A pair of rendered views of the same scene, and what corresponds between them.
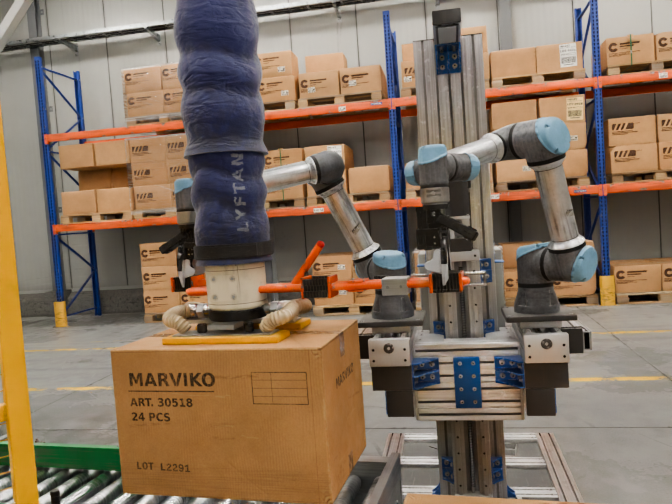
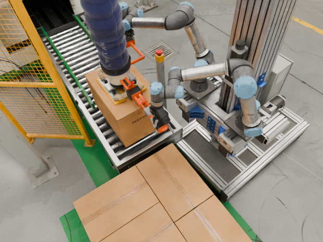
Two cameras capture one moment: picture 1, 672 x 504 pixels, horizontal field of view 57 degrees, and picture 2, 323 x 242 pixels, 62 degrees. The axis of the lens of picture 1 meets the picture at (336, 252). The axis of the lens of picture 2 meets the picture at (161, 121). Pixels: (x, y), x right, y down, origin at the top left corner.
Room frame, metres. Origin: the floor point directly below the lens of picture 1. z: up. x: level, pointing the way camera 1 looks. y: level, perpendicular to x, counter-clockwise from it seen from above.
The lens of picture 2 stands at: (0.90, -1.03, 2.68)
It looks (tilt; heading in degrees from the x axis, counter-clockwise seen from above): 54 degrees down; 45
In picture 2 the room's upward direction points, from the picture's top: 5 degrees counter-clockwise
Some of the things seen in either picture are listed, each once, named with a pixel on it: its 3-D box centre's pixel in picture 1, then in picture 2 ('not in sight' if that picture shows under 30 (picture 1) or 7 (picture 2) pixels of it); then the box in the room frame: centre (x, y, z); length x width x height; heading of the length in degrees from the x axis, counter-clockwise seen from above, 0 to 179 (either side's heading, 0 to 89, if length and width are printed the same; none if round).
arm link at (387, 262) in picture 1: (389, 269); (200, 70); (2.21, -0.19, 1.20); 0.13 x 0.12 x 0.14; 19
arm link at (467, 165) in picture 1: (454, 167); (174, 90); (1.71, -0.34, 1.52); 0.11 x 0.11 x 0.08; 38
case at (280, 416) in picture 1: (246, 401); (125, 101); (1.78, 0.29, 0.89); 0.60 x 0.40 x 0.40; 75
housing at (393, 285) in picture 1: (396, 285); (149, 112); (1.66, -0.16, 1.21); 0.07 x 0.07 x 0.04; 74
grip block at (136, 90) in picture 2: (319, 286); (134, 92); (1.71, 0.05, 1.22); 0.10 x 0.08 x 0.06; 164
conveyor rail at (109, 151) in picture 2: not in sight; (71, 90); (1.70, 1.16, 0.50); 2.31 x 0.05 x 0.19; 74
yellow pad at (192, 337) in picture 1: (225, 331); (110, 88); (1.69, 0.32, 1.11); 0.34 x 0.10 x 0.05; 74
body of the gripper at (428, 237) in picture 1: (434, 227); (157, 108); (1.63, -0.26, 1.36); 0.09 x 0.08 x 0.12; 75
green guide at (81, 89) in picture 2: not in sight; (61, 64); (1.85, 1.48, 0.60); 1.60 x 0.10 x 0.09; 74
